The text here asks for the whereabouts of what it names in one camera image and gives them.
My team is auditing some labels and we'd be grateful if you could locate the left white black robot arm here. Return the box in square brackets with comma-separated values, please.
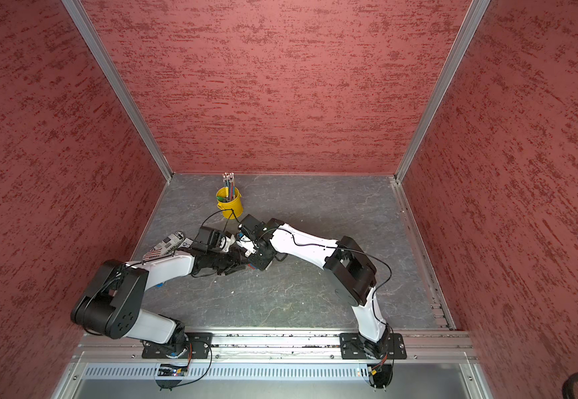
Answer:
[70, 249, 249, 356]

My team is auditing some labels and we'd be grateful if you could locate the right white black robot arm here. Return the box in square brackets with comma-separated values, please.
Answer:
[238, 215, 390, 359]

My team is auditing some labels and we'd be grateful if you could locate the flag patterned pouch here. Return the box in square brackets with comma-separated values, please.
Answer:
[142, 231, 192, 262]

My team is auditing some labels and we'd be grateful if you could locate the yellow pencil cup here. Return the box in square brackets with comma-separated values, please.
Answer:
[216, 187, 244, 219]

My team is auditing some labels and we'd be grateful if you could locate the coloured pencils bundle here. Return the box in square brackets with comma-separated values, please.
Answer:
[222, 172, 236, 202]

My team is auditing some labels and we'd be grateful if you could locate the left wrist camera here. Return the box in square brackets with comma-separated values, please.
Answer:
[191, 226, 235, 253]

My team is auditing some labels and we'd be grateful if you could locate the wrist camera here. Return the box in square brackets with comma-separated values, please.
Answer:
[191, 226, 235, 253]
[238, 214, 267, 243]

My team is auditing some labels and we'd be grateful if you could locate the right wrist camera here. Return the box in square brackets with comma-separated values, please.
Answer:
[238, 214, 267, 243]

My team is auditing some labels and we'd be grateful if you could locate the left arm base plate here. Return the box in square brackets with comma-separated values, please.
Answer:
[141, 332, 213, 362]

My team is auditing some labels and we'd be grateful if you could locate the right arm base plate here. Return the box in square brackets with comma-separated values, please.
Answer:
[339, 332, 407, 361]

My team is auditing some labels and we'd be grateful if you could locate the aluminium front rail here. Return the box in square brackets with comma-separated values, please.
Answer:
[71, 328, 480, 365]

